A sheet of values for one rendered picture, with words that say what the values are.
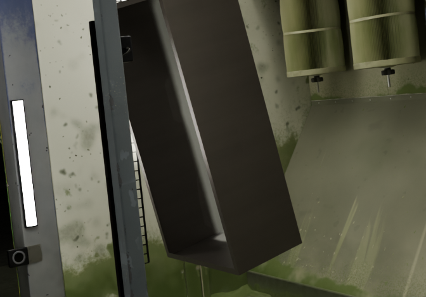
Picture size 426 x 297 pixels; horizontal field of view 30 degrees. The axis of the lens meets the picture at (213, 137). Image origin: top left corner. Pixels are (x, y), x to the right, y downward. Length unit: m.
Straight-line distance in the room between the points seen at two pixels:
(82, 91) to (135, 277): 2.13
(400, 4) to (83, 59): 1.61
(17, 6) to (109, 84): 2.04
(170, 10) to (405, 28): 1.32
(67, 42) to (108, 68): 2.06
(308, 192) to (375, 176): 0.50
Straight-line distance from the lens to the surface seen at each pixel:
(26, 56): 4.05
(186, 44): 3.15
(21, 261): 4.04
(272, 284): 4.49
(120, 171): 2.08
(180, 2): 3.16
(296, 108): 4.84
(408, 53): 3.98
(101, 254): 4.22
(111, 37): 2.09
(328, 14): 4.41
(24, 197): 4.01
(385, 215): 4.04
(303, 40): 4.38
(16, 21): 4.06
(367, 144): 4.36
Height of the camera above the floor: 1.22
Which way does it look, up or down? 3 degrees down
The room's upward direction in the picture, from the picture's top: 6 degrees counter-clockwise
